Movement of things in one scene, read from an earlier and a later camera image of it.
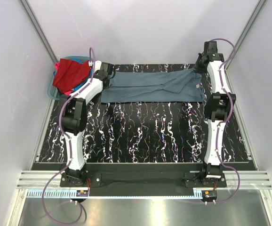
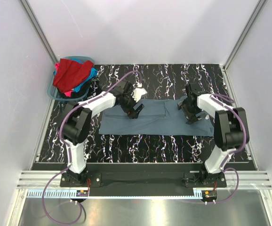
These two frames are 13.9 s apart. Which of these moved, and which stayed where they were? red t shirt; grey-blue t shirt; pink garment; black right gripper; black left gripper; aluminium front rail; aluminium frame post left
Moved: black right gripper; black left gripper; grey-blue t shirt
Stayed: aluminium front rail; pink garment; aluminium frame post left; red t shirt
